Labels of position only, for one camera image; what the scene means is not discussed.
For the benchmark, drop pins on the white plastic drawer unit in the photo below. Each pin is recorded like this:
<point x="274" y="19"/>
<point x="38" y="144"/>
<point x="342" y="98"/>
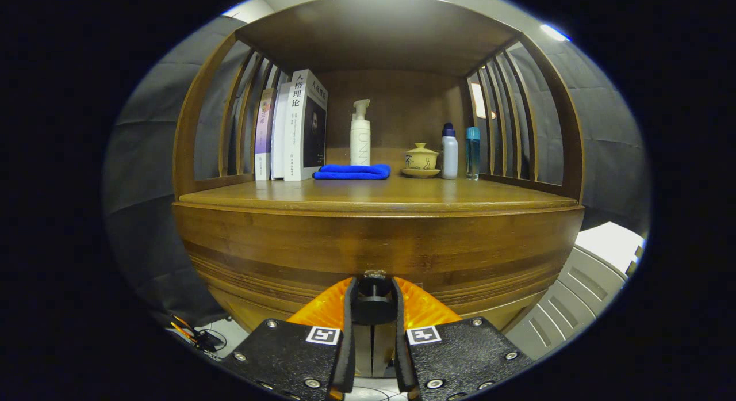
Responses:
<point x="575" y="286"/>

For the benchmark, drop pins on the small ceiling light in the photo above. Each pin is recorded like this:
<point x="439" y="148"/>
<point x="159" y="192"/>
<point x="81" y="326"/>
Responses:
<point x="555" y="33"/>

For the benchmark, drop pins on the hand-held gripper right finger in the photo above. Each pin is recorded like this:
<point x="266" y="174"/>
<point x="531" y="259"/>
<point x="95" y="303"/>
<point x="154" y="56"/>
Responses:
<point x="460" y="355"/>

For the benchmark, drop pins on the purple book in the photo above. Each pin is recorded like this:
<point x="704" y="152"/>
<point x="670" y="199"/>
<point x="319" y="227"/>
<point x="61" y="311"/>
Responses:
<point x="264" y="130"/>

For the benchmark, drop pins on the white pump bottle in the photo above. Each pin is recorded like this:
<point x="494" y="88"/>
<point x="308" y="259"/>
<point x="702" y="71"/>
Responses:
<point x="360" y="139"/>

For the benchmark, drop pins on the white bottle with blue cap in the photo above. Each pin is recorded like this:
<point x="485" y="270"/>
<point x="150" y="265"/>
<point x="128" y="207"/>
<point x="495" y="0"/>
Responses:
<point x="449" y="153"/>

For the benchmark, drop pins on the blue folded cloth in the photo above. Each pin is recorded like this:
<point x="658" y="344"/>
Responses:
<point x="353" y="171"/>

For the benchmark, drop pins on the thin white book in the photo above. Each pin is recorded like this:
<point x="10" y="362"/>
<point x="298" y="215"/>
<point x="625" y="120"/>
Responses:
<point x="280" y="130"/>

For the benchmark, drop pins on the wooden countertop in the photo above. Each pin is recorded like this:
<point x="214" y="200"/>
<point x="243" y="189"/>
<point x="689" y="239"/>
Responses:
<point x="402" y="194"/>

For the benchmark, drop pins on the thick white book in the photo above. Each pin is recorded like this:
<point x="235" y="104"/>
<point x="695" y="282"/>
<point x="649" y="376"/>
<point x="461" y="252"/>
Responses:
<point x="305" y="125"/>

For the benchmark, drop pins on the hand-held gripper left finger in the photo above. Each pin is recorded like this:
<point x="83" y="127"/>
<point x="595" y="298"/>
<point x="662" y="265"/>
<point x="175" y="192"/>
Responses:
<point x="287" y="355"/>

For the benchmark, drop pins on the brown wooden cabinet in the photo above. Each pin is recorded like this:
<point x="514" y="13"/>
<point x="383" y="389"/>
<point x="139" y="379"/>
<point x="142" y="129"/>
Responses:
<point x="374" y="38"/>

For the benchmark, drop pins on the clear blue bottle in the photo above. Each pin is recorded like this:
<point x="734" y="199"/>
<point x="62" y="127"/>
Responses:
<point x="472" y="153"/>

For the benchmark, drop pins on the beige lidded teacup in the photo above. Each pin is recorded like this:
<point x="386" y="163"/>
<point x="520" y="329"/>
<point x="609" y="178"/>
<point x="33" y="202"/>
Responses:
<point x="421" y="159"/>

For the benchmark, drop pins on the wooden drawer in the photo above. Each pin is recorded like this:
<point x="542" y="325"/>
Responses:
<point x="374" y="240"/>

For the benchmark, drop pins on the black drawer knob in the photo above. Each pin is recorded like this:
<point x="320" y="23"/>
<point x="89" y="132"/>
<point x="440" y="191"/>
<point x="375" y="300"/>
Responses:
<point x="374" y="303"/>

